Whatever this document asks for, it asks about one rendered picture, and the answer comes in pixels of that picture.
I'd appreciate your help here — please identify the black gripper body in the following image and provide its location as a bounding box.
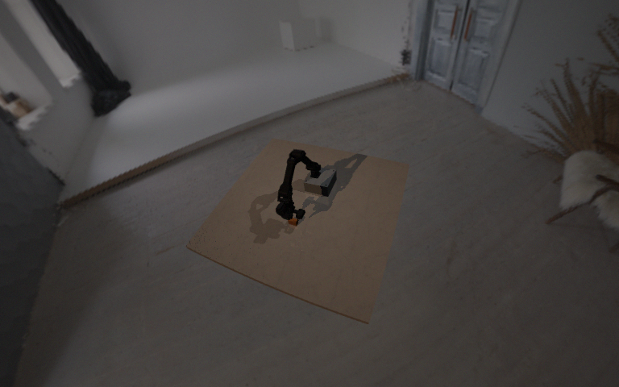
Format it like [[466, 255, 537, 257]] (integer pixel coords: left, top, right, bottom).
[[289, 202, 305, 219]]

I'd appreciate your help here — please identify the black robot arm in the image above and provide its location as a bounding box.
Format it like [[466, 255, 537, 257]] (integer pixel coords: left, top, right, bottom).
[[276, 149, 321, 220]]

